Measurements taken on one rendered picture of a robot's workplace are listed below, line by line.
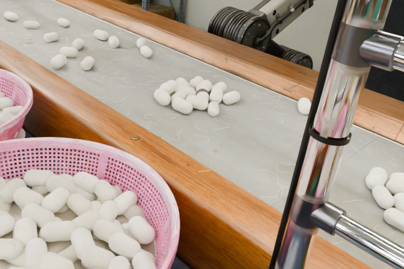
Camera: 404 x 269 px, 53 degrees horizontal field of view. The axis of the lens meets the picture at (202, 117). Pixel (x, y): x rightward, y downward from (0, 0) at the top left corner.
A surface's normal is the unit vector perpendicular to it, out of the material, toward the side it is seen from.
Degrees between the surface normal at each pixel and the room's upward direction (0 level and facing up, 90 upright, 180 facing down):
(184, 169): 0
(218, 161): 0
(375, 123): 45
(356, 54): 90
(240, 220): 0
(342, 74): 90
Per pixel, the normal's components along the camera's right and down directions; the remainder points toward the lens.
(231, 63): -0.40, -0.44
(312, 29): -0.61, 0.29
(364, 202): 0.11, -0.88
